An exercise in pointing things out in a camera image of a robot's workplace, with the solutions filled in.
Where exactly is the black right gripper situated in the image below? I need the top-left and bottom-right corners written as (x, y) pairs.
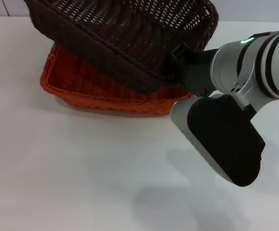
top-left (163, 42), bottom-right (219, 97)

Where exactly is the dark brown woven plastic basket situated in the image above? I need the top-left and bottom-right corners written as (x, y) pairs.
top-left (23, 0), bottom-right (220, 95)

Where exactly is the orange woven plastic basket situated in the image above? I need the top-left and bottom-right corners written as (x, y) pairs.
top-left (40, 43), bottom-right (197, 117)

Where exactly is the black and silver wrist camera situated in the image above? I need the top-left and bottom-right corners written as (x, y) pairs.
top-left (170, 93), bottom-right (266, 188)

